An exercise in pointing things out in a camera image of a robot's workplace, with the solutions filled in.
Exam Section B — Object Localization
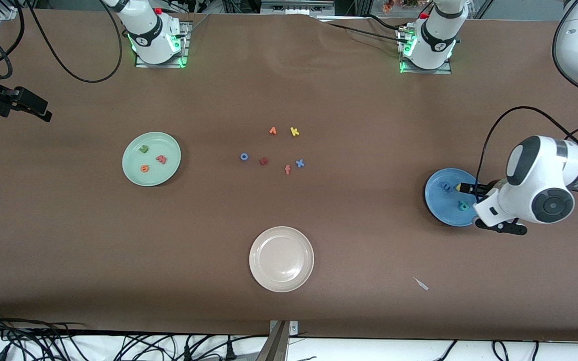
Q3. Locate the blue plate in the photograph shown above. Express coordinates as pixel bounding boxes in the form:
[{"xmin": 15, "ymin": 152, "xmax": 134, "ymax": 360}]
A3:
[{"xmin": 424, "ymin": 168, "xmax": 485, "ymax": 227}]

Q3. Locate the brown table cover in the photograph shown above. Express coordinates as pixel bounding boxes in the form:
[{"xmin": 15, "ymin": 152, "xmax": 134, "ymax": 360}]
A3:
[{"xmin": 0, "ymin": 8, "xmax": 578, "ymax": 342}]

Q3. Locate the green plate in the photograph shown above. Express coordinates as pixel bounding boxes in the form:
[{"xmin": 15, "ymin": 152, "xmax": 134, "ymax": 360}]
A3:
[{"xmin": 122, "ymin": 131, "xmax": 182, "ymax": 187}]

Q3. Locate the beige plate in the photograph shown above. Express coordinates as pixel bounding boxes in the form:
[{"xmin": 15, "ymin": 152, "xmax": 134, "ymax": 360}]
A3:
[{"xmin": 249, "ymin": 226, "xmax": 315, "ymax": 293}]

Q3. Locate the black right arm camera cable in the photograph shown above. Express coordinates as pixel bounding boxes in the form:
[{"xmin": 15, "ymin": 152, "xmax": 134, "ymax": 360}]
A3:
[{"xmin": 0, "ymin": 0, "xmax": 123, "ymax": 84}]

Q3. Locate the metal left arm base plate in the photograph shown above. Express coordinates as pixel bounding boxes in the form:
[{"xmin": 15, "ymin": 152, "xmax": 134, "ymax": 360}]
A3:
[{"xmin": 399, "ymin": 28, "xmax": 453, "ymax": 75}]

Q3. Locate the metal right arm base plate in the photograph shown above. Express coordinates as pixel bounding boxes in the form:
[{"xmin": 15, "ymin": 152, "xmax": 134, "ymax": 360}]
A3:
[{"xmin": 135, "ymin": 21, "xmax": 189, "ymax": 69}]

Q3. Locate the thin grey base cable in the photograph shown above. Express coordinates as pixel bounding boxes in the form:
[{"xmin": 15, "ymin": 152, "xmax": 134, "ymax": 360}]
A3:
[{"xmin": 188, "ymin": 14, "xmax": 211, "ymax": 35}]

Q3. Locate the black base power cable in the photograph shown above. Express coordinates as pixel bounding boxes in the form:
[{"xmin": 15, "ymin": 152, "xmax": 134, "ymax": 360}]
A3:
[
  {"xmin": 367, "ymin": 14, "xmax": 411, "ymax": 31},
  {"xmin": 327, "ymin": 22, "xmax": 406, "ymax": 43}
]

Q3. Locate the grey metal camera post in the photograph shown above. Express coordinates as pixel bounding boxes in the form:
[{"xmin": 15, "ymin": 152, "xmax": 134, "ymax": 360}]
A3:
[{"xmin": 256, "ymin": 320, "xmax": 299, "ymax": 361}]

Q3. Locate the grey metal frame box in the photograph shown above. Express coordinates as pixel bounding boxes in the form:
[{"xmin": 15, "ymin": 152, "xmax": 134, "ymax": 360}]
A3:
[{"xmin": 260, "ymin": 0, "xmax": 336, "ymax": 17}]

